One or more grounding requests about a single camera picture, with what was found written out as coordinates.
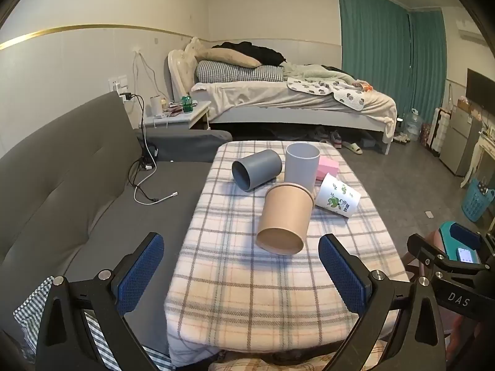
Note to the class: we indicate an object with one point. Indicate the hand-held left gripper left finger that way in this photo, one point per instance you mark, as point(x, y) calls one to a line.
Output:
point(140, 272)

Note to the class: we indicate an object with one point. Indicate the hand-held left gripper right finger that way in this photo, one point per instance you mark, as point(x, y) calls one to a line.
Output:
point(343, 274)

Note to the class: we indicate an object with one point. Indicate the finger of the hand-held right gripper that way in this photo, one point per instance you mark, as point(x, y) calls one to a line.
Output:
point(423, 251)

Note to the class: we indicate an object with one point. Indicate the brown paper cup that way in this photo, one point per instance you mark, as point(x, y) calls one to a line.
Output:
point(284, 216)

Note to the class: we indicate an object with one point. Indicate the person's right forearm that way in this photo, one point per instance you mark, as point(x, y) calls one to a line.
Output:
point(462, 330)

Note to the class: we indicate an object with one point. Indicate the white cup with green print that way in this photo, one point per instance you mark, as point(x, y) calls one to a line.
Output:
point(336, 197)

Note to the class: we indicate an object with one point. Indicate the light grey cup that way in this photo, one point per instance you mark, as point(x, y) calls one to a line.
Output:
point(301, 166)

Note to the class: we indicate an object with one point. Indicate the dark grey cup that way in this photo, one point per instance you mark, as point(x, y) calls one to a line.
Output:
point(259, 168)

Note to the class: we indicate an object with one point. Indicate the blue laundry basket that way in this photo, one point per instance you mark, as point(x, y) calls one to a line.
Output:
point(477, 203)

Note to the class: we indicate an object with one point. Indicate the plaid tablecloth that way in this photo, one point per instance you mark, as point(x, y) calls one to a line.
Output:
point(247, 297)

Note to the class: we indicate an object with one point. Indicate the pink box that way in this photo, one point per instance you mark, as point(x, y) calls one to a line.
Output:
point(328, 167)

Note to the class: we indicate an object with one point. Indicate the grey fridge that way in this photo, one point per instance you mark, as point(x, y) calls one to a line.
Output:
point(458, 143)

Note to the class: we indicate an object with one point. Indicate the green striped cloth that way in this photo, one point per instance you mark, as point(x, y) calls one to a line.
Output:
point(27, 309)

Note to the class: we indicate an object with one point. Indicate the grey sofa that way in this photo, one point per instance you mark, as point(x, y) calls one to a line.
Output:
point(58, 185)

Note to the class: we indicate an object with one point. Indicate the white slipper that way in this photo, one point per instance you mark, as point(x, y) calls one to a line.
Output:
point(352, 148)

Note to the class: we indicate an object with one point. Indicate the large water bottle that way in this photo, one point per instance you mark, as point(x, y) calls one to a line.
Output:
point(412, 125)

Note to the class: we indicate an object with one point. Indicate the sneaker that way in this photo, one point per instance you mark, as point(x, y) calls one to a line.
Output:
point(335, 140)

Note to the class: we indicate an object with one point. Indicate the white nightstand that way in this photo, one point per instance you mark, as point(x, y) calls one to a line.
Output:
point(180, 116)

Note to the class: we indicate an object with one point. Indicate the black television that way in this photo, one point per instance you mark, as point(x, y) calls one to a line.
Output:
point(481, 89)

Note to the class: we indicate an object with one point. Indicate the green bottle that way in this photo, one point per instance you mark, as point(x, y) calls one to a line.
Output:
point(187, 104)

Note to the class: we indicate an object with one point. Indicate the patterned quilt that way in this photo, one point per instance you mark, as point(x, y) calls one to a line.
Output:
point(321, 87)

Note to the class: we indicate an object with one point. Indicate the white bed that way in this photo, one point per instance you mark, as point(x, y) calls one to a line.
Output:
point(270, 98)

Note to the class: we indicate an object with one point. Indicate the pale green blanket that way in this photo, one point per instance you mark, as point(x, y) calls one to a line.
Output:
point(309, 71)

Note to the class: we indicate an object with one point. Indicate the striped pillow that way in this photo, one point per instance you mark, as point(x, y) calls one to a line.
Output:
point(236, 72)

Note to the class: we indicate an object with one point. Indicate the white air conditioner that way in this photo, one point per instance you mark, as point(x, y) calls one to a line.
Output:
point(470, 31)

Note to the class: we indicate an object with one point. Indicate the teal curtain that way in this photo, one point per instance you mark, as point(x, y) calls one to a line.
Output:
point(371, 31)

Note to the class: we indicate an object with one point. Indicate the beige pillow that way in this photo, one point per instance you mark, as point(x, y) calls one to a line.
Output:
point(228, 57)

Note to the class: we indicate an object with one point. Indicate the black clothes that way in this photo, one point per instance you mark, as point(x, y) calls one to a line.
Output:
point(259, 52)

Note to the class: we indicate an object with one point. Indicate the wall socket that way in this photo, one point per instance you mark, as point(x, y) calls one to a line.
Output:
point(118, 85)

